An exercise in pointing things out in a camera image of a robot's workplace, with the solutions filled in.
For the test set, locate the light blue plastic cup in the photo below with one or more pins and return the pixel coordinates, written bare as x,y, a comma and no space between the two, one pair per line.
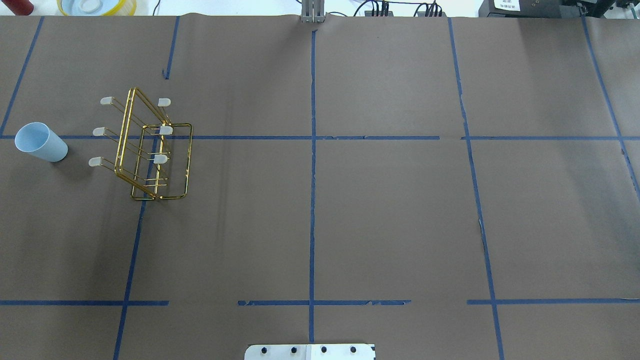
38,140

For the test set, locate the yellow rimmed tape roll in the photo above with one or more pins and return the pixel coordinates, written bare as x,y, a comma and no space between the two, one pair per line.
97,8

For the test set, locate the red cylinder bottle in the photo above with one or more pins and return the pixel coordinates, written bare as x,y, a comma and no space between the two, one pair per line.
19,7

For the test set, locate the gold wire cup holder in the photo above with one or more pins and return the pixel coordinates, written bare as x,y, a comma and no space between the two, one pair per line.
144,156

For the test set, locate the aluminium camera post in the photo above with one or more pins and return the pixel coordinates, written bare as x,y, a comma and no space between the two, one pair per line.
312,11

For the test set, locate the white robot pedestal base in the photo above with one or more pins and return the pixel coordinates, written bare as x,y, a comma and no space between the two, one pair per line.
327,351

